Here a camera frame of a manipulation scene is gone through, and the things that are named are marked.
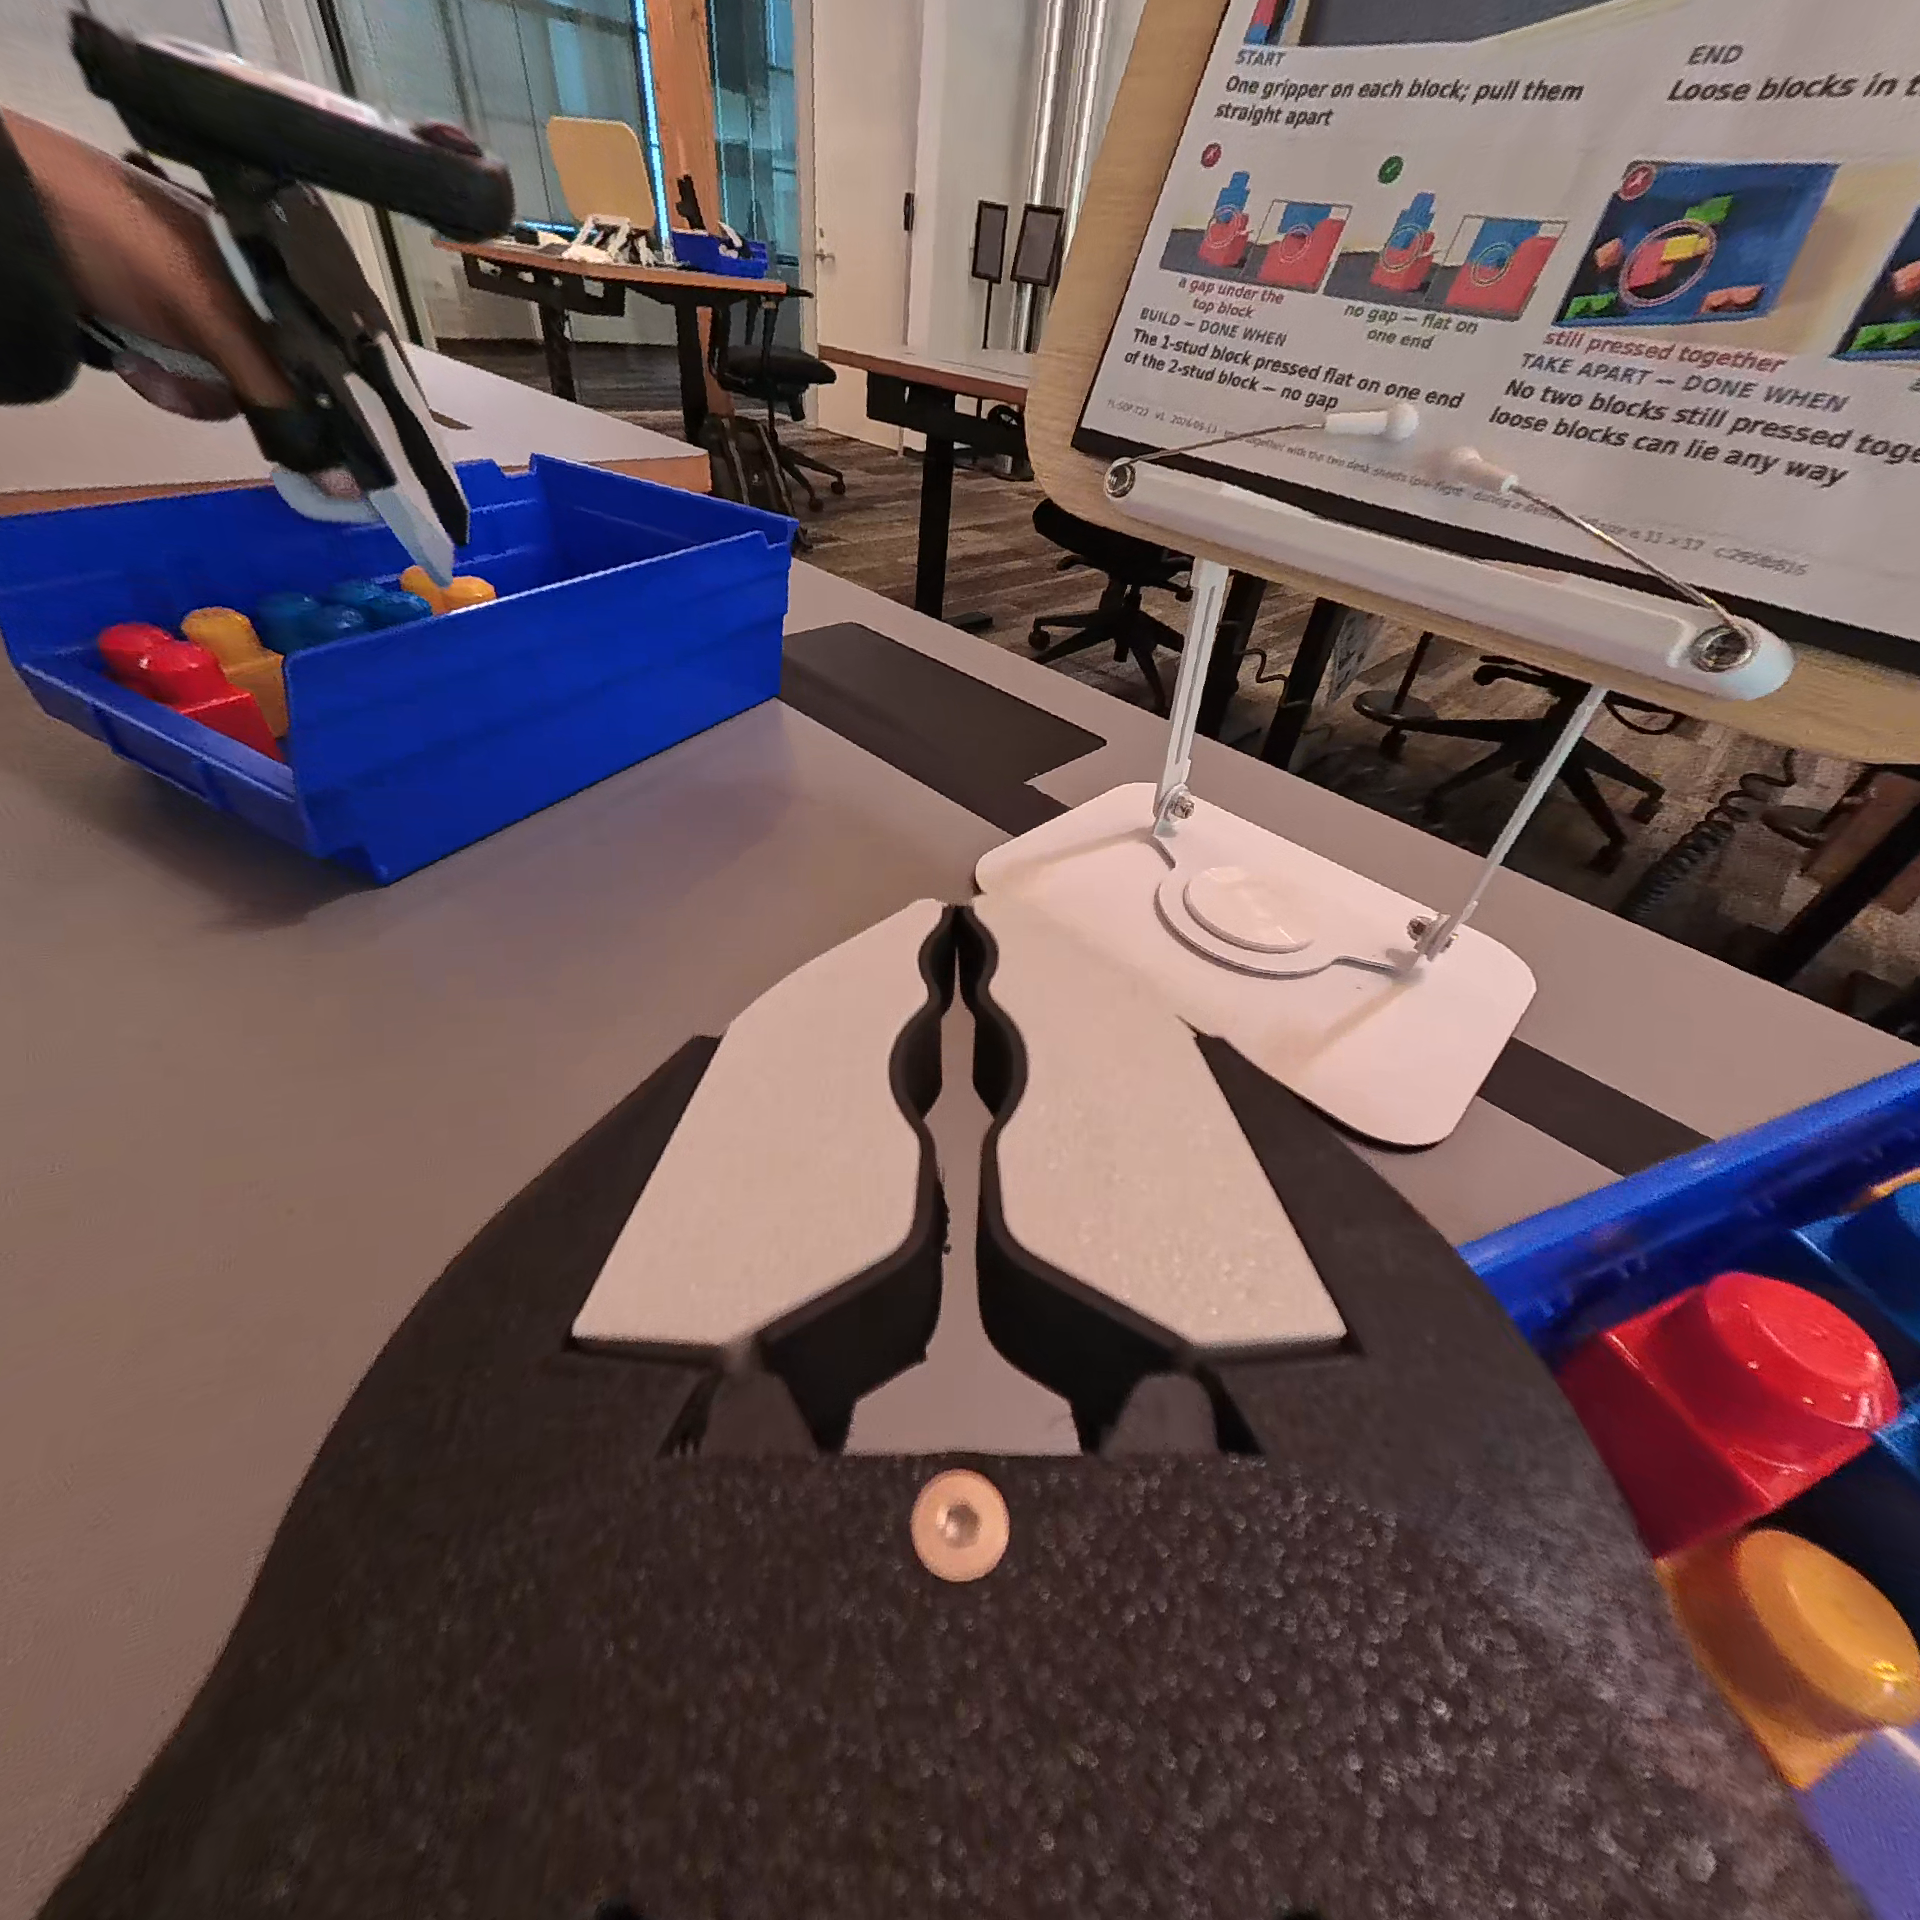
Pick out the wooden document stand white base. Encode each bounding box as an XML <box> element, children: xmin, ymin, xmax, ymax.
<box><xmin>543</xmin><ymin>118</ymin><xmax>659</xmax><ymax>266</ymax></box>
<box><xmin>977</xmin><ymin>0</ymin><xmax>1920</xmax><ymax>1153</ymax></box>

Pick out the wooden top office desk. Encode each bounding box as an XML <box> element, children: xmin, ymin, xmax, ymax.
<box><xmin>435</xmin><ymin>231</ymin><xmax>811</xmax><ymax>441</ymax></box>
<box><xmin>817</xmin><ymin>343</ymin><xmax>1041</xmax><ymax>624</ymax></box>

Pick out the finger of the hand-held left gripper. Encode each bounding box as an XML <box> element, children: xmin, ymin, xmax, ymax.
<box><xmin>390</xmin><ymin>343</ymin><xmax>474</xmax><ymax>550</ymax></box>
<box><xmin>342</xmin><ymin>372</ymin><xmax>460</xmax><ymax>588</ymax></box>

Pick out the white door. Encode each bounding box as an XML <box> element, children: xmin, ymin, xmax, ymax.
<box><xmin>817</xmin><ymin>0</ymin><xmax>921</xmax><ymax>355</ymax></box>

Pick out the red one-stud mega block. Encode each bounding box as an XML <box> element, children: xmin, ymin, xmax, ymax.
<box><xmin>1553</xmin><ymin>1271</ymin><xmax>1905</xmax><ymax>1561</ymax></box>

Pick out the person's left forearm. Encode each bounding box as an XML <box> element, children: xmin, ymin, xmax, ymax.
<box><xmin>0</xmin><ymin>106</ymin><xmax>81</xmax><ymax>410</ymax></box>

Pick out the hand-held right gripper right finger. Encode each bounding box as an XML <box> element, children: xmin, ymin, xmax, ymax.
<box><xmin>958</xmin><ymin>896</ymin><xmax>1354</xmax><ymax>1362</ymax></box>

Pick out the black office chair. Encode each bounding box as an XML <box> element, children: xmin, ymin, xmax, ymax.
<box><xmin>721</xmin><ymin>297</ymin><xmax>849</xmax><ymax>515</ymax></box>
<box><xmin>1354</xmin><ymin>644</ymin><xmax>1685</xmax><ymax>875</ymax></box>
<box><xmin>1031</xmin><ymin>498</ymin><xmax>1197</xmax><ymax>711</ymax></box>

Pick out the black backpack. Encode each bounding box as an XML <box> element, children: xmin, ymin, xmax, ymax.
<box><xmin>697</xmin><ymin>412</ymin><xmax>811</xmax><ymax>553</ymax></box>

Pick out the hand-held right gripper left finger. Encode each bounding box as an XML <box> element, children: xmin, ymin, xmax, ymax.
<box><xmin>569</xmin><ymin>896</ymin><xmax>970</xmax><ymax>1356</ymax></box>

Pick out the person's left hand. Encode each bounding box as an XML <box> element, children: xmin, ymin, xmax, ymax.
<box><xmin>60</xmin><ymin>136</ymin><xmax>300</xmax><ymax>426</ymax></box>

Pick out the printed instruction sheet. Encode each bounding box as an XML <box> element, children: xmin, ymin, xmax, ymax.
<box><xmin>1073</xmin><ymin>0</ymin><xmax>1920</xmax><ymax>648</ymax></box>

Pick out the pile of blue mega blocks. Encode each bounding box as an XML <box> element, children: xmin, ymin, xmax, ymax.
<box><xmin>251</xmin><ymin>576</ymin><xmax>436</xmax><ymax>657</ymax></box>

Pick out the grey top table wooden edge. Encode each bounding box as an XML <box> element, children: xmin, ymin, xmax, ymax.
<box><xmin>0</xmin><ymin>343</ymin><xmax>711</xmax><ymax>519</ymax></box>

